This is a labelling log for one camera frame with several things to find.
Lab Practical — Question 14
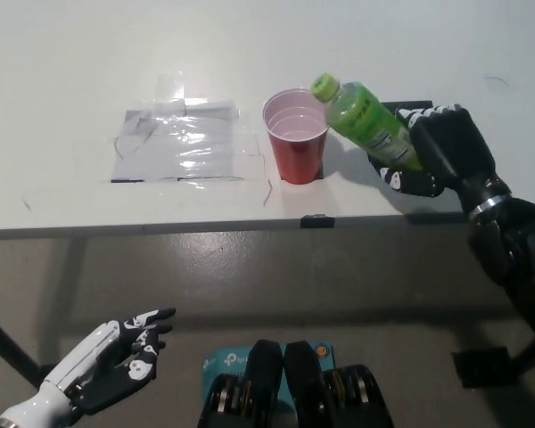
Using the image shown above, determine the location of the black floor pad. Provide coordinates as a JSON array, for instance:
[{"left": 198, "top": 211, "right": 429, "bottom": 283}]
[{"left": 450, "top": 346, "right": 512, "bottom": 389}]

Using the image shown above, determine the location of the black table leg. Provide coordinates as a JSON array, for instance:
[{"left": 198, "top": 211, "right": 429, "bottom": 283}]
[{"left": 0, "top": 309, "right": 44, "bottom": 378}]

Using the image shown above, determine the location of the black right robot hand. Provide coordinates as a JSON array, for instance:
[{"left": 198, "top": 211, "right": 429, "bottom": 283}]
[{"left": 367, "top": 103, "right": 514, "bottom": 216}]

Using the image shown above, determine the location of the clear plastic sheet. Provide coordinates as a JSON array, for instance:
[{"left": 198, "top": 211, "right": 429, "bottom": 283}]
[{"left": 110, "top": 76, "right": 241, "bottom": 184}]

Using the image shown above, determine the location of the teal tp-link box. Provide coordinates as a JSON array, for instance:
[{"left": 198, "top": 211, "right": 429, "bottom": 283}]
[{"left": 202, "top": 342, "right": 335, "bottom": 402}]

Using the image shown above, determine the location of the white and black left hand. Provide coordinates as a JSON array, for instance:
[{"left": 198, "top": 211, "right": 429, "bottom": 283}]
[{"left": 0, "top": 307, "right": 177, "bottom": 427}]

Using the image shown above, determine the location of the green plastic bottle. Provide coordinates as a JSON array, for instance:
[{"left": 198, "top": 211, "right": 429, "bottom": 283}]
[{"left": 310, "top": 72, "right": 424, "bottom": 173}]

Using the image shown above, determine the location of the red plastic cup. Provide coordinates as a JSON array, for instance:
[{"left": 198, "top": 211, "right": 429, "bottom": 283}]
[{"left": 261, "top": 87, "right": 331, "bottom": 185}]

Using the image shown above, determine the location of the black tape square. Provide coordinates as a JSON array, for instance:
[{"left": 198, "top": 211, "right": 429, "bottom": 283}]
[{"left": 378, "top": 100, "right": 438, "bottom": 118}]

